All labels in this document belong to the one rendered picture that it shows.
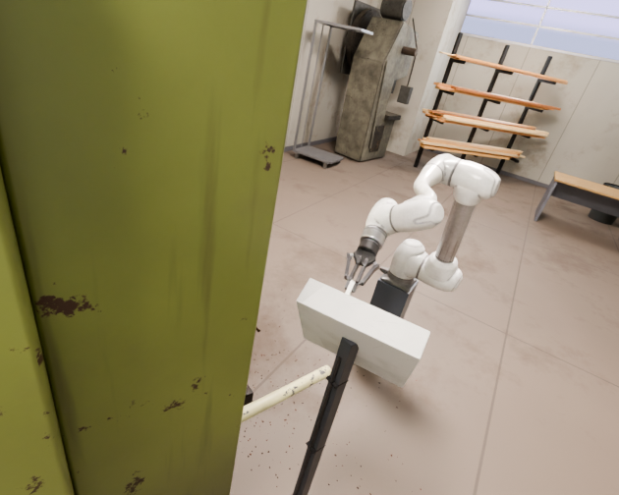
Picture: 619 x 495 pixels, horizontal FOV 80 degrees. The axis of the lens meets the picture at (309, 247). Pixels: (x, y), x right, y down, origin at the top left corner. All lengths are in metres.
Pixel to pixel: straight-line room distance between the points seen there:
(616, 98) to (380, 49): 4.57
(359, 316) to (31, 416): 0.67
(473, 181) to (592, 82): 7.43
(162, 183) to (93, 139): 0.12
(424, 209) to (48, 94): 1.05
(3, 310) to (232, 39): 0.48
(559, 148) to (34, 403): 9.04
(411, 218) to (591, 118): 7.98
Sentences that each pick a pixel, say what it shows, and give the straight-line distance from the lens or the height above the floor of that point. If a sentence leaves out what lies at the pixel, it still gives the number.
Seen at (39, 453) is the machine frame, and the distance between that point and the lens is 0.81.
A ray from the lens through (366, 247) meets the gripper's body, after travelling 1.34.
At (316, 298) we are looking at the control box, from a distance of 0.99.
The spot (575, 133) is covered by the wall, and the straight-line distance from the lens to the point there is 9.16.
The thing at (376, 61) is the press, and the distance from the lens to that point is 6.66.
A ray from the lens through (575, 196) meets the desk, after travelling 7.19.
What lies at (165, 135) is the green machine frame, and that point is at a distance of 0.63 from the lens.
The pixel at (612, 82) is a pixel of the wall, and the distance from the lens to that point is 9.16.
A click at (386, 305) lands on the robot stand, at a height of 0.46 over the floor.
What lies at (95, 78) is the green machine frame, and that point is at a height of 1.67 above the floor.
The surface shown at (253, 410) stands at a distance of 1.40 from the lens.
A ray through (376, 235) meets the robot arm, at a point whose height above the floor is 1.20.
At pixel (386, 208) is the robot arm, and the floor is 1.28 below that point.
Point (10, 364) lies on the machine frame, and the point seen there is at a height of 1.31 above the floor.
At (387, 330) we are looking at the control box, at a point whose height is 1.18.
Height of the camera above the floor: 1.76
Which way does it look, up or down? 29 degrees down
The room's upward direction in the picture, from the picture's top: 12 degrees clockwise
